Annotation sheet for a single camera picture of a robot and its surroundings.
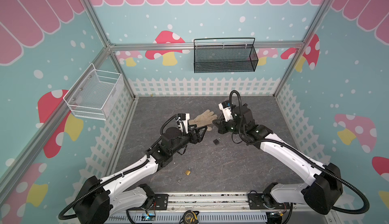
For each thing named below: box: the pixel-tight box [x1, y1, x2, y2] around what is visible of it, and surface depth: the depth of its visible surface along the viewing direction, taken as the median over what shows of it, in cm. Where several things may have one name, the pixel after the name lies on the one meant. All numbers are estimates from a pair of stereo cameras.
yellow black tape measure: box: [182, 210, 200, 224], surface depth 70 cm
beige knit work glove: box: [188, 109, 218, 131], surface depth 108 cm
